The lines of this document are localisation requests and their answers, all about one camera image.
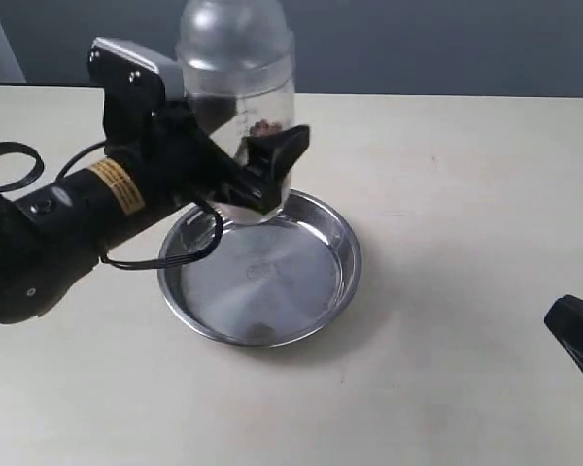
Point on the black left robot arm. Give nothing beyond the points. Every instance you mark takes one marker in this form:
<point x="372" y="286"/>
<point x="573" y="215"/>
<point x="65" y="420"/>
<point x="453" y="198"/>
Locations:
<point x="54" y="236"/>

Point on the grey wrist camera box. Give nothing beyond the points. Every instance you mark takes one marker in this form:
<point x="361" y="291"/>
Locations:
<point x="127" y="69"/>

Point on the clear plastic bottle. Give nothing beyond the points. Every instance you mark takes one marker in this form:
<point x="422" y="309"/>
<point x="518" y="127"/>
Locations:
<point x="245" y="50"/>

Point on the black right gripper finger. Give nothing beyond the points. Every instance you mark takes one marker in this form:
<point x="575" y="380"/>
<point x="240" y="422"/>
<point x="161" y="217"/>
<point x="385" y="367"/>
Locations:
<point x="565" y="321"/>

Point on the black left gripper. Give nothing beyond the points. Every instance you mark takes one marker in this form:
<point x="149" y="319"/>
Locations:
<point x="167" y="152"/>

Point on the round stainless steel pan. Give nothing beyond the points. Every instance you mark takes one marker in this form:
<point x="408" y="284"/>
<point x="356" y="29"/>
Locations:
<point x="273" y="284"/>

